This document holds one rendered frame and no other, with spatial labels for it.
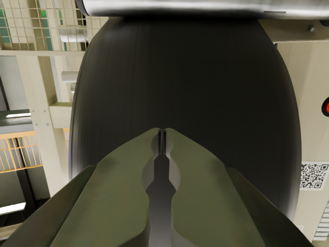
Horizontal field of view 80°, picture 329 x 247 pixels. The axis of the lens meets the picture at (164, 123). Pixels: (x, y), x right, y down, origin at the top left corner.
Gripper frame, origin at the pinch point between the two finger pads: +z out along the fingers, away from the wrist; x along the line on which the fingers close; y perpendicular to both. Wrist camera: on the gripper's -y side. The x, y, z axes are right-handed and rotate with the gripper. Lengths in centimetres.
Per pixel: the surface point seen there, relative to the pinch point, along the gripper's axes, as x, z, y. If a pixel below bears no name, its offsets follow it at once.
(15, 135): -386, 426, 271
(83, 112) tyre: -9.1, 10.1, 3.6
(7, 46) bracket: -58, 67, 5
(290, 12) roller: 16.2, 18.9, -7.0
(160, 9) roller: -0.5, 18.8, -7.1
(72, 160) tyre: -10.8, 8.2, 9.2
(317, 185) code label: 34.6, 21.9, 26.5
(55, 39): -266, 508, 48
